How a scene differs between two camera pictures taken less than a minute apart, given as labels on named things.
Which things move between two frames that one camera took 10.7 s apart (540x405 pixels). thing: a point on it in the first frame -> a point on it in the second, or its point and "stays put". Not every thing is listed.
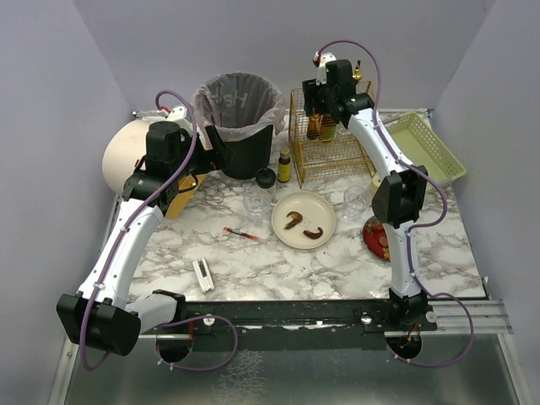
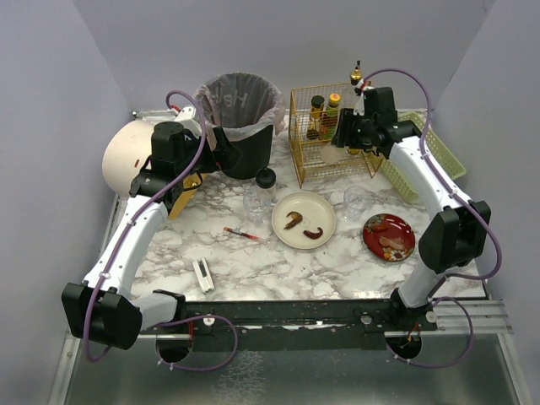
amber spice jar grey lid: x=314 y=125 stays put
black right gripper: x=312 y=98 -> x=342 y=129
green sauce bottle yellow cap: x=327 y=128 stays put
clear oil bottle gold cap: x=358 y=72 stays put
